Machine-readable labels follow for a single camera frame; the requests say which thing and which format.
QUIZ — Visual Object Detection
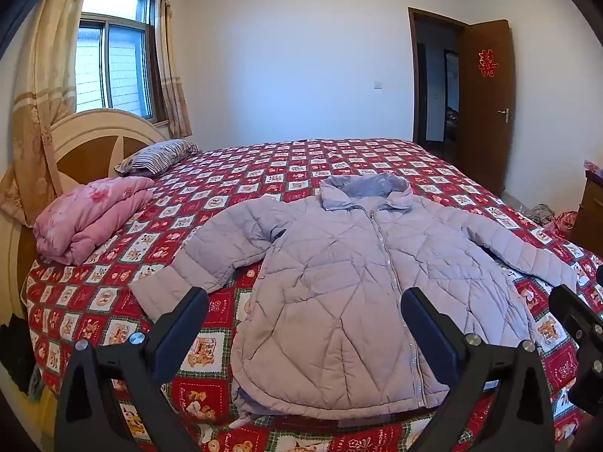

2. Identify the grey cloth pile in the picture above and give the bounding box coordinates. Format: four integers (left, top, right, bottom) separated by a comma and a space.
522, 203, 557, 227

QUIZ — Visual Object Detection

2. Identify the red checkered printed bedspread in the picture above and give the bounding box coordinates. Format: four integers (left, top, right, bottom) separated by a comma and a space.
23, 138, 603, 452

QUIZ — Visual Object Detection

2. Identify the dark wooden door frame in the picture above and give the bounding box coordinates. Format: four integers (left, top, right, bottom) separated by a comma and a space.
407, 7, 468, 149

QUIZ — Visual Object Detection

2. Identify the cream and brown headboard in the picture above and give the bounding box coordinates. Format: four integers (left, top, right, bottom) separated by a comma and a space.
0, 109, 177, 335

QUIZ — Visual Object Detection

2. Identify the wooden cabinet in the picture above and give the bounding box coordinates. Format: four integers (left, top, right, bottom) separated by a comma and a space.
569, 169, 603, 248

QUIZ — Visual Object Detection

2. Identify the lilac quilted down jacket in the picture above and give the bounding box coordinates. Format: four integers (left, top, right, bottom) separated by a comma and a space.
128, 173, 579, 422

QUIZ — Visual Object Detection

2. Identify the window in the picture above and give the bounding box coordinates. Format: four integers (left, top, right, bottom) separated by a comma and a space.
75, 0, 156, 121

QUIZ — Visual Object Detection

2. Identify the folded pink quilt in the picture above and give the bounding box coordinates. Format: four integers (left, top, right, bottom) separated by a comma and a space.
33, 176, 156, 265

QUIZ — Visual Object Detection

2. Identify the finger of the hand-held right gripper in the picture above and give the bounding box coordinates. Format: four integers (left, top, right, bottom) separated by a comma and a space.
549, 284, 603, 415

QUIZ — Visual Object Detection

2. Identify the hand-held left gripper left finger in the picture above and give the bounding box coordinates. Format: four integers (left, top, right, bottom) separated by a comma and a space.
54, 286, 210, 452

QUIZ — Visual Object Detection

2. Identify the red bag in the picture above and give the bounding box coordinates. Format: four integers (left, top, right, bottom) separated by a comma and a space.
552, 210, 578, 239

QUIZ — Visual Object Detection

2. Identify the striped pillow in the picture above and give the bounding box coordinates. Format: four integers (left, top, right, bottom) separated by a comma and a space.
114, 139, 201, 176

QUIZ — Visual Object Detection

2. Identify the brown wooden door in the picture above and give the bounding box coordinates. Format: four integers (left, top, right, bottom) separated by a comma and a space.
453, 20, 513, 197

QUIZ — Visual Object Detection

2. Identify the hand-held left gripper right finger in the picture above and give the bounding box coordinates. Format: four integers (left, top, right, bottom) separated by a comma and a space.
400, 286, 557, 452

